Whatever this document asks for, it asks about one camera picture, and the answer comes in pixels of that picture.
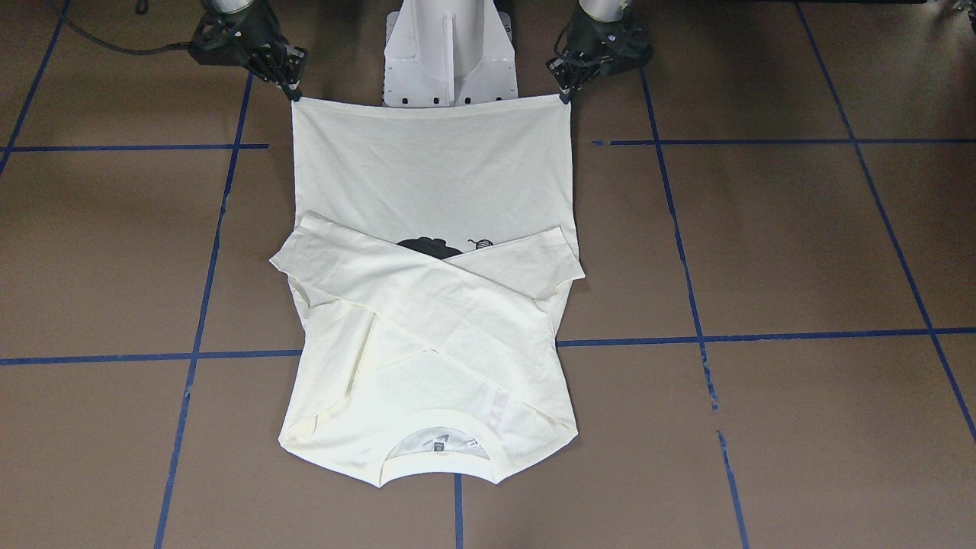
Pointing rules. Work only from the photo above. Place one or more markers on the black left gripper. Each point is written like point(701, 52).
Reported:
point(577, 70)

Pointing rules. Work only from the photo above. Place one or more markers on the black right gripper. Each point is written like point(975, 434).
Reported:
point(272, 62)

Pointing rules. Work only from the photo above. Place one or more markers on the cream long-sleeve shirt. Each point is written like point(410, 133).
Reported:
point(430, 264)

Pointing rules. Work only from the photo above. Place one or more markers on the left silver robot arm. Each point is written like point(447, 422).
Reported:
point(606, 11)

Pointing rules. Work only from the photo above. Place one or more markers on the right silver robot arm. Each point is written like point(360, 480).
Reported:
point(248, 34)

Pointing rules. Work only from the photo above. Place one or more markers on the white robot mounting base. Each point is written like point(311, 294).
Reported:
point(441, 54)

